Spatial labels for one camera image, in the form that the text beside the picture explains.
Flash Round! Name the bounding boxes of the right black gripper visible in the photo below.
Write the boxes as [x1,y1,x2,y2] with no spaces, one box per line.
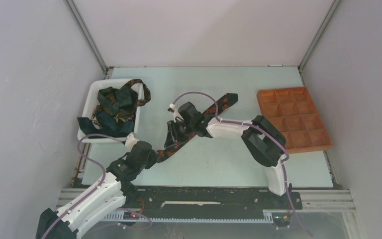
[165,120,195,148]

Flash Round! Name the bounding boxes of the black orange floral tie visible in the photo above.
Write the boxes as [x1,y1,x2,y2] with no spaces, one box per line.
[157,93,238,163]

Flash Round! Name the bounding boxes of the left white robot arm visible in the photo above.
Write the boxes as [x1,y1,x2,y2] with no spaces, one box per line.
[35,141,158,239]

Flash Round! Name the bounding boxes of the brown patterned tie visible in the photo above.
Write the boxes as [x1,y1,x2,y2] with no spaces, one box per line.
[91,79,151,128]

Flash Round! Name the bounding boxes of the dark green tie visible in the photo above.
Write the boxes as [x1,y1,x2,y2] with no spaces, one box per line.
[77,86,138,138]

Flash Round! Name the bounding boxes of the white plastic basket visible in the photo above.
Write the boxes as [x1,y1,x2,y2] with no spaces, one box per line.
[77,78,145,144]

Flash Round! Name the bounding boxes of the orange compartment tray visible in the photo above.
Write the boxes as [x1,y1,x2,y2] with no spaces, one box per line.
[257,87,333,154]

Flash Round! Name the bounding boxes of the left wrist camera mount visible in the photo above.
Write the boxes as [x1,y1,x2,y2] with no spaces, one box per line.
[124,132,139,149]

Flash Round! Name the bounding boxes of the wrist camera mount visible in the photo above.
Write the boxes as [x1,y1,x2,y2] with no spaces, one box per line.
[124,132,139,149]
[168,104,184,122]

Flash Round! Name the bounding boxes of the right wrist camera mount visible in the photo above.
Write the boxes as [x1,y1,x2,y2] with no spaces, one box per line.
[168,104,184,122]

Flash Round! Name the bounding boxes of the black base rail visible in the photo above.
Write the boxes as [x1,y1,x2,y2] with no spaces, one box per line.
[123,186,302,219]

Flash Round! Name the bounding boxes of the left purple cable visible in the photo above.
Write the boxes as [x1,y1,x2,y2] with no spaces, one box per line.
[39,133,153,239]

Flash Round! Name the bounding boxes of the grey cable duct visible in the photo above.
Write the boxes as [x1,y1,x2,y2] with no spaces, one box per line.
[101,211,274,224]

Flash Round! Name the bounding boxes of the aluminium frame profile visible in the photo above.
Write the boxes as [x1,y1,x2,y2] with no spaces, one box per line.
[297,189,356,213]

